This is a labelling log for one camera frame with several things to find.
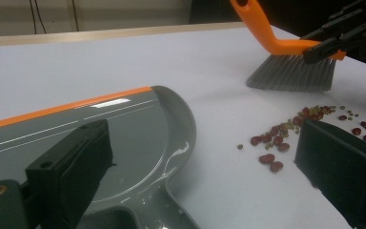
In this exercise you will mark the black curtain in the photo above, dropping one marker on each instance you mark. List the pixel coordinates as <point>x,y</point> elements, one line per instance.
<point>298,16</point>

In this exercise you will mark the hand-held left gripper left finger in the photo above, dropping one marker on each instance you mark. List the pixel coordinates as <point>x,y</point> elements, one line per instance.
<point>70,168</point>

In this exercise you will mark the red beans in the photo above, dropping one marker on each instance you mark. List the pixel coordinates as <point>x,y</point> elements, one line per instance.
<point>267,158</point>

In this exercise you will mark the grey dustpan orange edge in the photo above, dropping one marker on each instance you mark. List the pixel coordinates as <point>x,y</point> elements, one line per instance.
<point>133,127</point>

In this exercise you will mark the orange brush grey bristles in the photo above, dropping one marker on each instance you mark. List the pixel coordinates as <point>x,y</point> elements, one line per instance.
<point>260,28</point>

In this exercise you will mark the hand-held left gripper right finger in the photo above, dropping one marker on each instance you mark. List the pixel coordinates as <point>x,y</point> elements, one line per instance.
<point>346,171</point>

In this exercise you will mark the light wooden table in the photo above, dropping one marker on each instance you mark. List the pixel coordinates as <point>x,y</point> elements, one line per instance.
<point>76,35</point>

